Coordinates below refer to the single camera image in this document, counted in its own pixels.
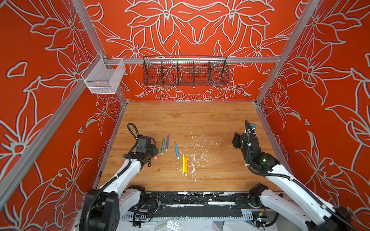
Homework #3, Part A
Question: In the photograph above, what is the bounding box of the green marker pen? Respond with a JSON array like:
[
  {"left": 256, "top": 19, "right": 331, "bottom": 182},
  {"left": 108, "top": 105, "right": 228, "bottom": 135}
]
[{"left": 161, "top": 138, "right": 166, "bottom": 155}]

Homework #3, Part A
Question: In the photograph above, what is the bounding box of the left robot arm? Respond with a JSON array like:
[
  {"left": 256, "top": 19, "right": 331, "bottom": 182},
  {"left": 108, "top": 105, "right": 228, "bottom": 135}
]
[{"left": 79, "top": 123, "right": 159, "bottom": 231}]

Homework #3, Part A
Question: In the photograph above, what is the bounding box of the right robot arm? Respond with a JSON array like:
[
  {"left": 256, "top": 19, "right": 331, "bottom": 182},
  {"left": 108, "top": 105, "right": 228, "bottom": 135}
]
[{"left": 232, "top": 121, "right": 356, "bottom": 231}]

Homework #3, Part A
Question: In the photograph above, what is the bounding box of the purple marker pen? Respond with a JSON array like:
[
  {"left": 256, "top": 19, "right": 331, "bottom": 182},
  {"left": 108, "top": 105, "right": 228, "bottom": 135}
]
[{"left": 165, "top": 134, "right": 170, "bottom": 151}]

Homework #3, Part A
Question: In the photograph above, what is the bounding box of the blue marker pen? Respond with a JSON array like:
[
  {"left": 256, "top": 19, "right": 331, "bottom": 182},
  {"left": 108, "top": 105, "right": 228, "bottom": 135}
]
[{"left": 174, "top": 142, "right": 180, "bottom": 159}]

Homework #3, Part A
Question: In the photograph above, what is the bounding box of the yellow marker pen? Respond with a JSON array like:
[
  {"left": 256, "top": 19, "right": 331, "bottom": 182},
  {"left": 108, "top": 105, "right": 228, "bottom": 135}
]
[{"left": 182, "top": 154, "right": 185, "bottom": 174}]

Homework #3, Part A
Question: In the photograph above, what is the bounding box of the orange marker pen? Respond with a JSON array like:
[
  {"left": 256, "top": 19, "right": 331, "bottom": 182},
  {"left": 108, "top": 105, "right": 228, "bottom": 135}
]
[{"left": 184, "top": 156, "right": 188, "bottom": 176}]

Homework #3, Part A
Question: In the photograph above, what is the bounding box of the white mesh basket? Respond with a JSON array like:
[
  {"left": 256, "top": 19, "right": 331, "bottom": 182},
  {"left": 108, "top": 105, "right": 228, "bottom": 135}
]
[{"left": 82, "top": 53, "right": 126, "bottom": 94}]

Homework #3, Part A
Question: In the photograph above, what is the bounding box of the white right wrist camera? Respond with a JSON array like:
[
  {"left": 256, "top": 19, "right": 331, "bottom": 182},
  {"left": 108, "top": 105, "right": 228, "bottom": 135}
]
[{"left": 246, "top": 122, "right": 257, "bottom": 135}]

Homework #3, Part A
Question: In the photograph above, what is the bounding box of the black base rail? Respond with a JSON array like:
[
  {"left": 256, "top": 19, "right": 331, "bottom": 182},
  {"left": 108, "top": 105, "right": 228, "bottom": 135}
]
[{"left": 121, "top": 191, "right": 275, "bottom": 222}]

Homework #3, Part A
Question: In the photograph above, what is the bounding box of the black wire basket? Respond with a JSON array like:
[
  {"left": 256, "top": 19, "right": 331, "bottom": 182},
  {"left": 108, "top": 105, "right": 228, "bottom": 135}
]
[{"left": 142, "top": 55, "right": 229, "bottom": 87}]

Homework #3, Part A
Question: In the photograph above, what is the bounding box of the aluminium frame rail back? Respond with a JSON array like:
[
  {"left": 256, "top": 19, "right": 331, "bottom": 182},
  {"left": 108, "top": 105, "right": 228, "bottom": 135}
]
[{"left": 103, "top": 56, "right": 280, "bottom": 65}]

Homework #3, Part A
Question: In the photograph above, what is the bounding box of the aluminium frame rail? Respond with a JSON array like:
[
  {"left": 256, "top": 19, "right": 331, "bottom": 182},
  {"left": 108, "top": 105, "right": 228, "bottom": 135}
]
[
  {"left": 103, "top": 56, "right": 280, "bottom": 65},
  {"left": 254, "top": 0, "right": 320, "bottom": 105},
  {"left": 0, "top": 0, "right": 128, "bottom": 208}
]

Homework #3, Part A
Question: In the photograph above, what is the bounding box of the aluminium frame rail left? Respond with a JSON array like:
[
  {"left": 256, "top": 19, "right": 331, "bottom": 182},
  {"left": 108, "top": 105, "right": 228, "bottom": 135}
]
[{"left": 0, "top": 0, "right": 128, "bottom": 208}]

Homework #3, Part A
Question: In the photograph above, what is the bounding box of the aluminium frame rail right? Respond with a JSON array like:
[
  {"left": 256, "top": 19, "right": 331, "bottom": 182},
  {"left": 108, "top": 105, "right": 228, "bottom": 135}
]
[{"left": 254, "top": 0, "right": 320, "bottom": 105}]

